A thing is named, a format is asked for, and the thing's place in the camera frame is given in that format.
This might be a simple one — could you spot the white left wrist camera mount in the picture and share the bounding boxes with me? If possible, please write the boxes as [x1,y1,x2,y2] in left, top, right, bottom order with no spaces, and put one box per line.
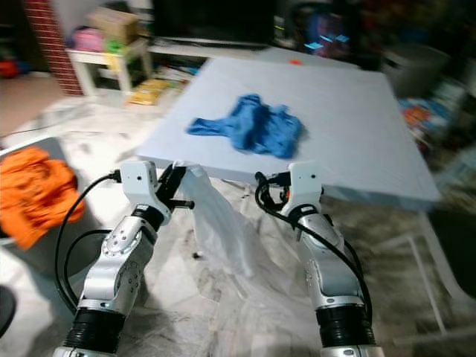
[120,159,164,213]

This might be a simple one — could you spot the dark blue backpack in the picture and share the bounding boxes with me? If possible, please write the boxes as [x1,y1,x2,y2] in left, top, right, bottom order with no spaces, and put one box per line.
[304,7,351,60]

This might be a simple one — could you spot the black television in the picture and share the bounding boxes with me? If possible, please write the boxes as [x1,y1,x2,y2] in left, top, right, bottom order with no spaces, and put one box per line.
[152,0,277,46]

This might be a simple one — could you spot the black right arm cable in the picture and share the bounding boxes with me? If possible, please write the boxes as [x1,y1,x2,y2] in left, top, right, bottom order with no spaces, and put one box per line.
[254,173,373,317]

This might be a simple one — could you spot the pink bag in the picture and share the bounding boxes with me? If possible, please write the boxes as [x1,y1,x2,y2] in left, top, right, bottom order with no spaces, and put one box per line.
[71,28,107,54]

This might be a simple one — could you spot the cardboard box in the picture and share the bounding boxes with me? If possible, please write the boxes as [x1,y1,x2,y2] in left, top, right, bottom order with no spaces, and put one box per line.
[86,7,139,48]

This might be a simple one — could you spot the pale blue child chair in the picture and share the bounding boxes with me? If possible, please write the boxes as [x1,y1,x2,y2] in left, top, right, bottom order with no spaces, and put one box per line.
[0,137,91,284]

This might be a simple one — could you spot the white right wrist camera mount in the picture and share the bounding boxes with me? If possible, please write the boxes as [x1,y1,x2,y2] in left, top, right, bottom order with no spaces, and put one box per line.
[288,161,325,213]

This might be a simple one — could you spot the red brick pattern pillar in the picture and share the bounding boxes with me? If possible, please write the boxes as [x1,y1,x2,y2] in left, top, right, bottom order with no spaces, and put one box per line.
[23,0,83,98]

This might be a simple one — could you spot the yellow toy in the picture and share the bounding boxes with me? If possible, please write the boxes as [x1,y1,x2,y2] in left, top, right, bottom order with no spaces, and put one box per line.
[127,77,169,106]

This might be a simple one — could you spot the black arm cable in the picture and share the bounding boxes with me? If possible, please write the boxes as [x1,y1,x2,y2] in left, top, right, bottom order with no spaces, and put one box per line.
[55,173,122,312]
[254,173,373,317]

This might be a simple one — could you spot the white shirt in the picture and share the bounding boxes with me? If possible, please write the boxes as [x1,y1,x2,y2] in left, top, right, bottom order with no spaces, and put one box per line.
[178,163,314,329]

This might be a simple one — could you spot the white television bench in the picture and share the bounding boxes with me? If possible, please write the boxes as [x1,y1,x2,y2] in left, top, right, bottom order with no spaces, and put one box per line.
[147,37,277,68]

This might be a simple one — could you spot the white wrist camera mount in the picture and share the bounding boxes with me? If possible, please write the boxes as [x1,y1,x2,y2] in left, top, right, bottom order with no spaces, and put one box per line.
[288,161,325,213]
[120,159,164,213]

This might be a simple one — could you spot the colourful toy pack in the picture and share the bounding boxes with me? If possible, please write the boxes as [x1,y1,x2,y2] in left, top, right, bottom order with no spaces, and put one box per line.
[401,100,451,143]

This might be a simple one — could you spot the large pale grey folding table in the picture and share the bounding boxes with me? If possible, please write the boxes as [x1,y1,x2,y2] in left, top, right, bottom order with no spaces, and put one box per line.
[137,57,444,299]

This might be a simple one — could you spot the pale grey waste bin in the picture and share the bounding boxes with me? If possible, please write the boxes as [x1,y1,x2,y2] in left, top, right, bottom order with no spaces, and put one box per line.
[382,42,451,98]

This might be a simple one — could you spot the red ball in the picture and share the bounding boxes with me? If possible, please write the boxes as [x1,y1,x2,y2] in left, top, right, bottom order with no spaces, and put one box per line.
[0,58,19,80]

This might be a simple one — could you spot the orange garment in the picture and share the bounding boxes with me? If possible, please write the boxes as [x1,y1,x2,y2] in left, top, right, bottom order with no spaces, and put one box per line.
[0,144,83,251]

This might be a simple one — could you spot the white side table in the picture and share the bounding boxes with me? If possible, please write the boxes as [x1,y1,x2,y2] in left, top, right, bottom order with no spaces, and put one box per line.
[66,40,150,98]

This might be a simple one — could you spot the small pale grey table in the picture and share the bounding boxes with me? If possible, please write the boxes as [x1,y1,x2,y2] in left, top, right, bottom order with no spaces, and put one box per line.
[248,45,366,68]

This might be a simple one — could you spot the green toy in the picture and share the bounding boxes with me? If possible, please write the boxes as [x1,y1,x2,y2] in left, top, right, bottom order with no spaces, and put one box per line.
[106,36,133,55]

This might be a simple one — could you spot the black round stand base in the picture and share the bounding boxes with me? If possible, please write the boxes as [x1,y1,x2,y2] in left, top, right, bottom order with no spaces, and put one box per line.
[0,286,19,329]

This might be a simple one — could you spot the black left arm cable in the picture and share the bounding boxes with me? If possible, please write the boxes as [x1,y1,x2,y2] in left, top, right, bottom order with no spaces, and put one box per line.
[55,173,122,312]

